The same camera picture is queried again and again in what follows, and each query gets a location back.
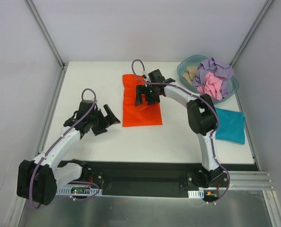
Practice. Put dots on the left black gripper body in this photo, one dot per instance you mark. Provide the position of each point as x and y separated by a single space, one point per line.
102 123

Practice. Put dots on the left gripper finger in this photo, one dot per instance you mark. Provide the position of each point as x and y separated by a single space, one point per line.
97 131
110 117

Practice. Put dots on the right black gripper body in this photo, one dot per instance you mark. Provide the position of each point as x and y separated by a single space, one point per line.
145 91

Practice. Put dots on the orange t shirt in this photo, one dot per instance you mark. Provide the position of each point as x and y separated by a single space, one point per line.
142 115

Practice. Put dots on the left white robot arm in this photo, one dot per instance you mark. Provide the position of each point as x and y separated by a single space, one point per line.
40 178

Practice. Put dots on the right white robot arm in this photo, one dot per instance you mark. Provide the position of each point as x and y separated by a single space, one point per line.
202 117

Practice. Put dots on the beige t shirt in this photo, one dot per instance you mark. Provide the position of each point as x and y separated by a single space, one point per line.
190 75

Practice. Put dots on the teal plastic basket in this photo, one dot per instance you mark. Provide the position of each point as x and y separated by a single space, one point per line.
195 60

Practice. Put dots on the pink t shirt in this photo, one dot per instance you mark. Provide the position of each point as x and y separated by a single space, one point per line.
212 86

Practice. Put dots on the purple t shirt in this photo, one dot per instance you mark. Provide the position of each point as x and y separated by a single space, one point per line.
219 68

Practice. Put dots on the teal folded t shirt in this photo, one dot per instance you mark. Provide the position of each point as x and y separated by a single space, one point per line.
232 126

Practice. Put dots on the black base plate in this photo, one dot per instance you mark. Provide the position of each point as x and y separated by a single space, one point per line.
165 180

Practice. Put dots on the left aluminium frame post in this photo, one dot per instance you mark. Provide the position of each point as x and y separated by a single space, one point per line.
39 21

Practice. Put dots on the aluminium frame post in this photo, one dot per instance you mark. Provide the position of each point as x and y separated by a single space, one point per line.
39 21
253 28

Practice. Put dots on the right aluminium frame post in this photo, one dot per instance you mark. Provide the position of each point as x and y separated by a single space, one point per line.
253 28

